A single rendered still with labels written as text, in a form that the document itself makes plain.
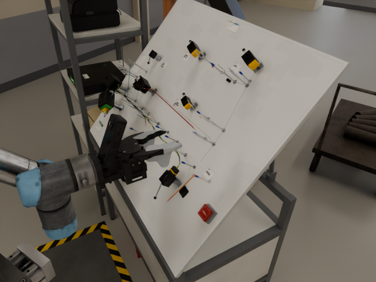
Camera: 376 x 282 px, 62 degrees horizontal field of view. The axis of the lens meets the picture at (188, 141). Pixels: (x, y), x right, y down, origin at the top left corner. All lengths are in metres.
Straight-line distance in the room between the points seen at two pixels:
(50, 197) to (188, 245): 0.73
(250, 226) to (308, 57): 0.83
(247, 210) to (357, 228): 1.46
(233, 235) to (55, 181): 1.05
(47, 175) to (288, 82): 0.92
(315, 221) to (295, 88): 1.79
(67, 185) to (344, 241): 2.42
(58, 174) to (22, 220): 2.23
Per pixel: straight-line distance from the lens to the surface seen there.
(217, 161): 1.30
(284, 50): 1.37
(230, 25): 1.63
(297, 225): 2.81
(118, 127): 0.70
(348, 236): 2.90
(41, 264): 1.17
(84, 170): 0.71
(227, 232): 1.58
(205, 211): 1.24
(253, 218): 1.67
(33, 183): 0.70
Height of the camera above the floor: 2.03
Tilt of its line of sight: 36 degrees down
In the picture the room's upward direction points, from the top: 2 degrees clockwise
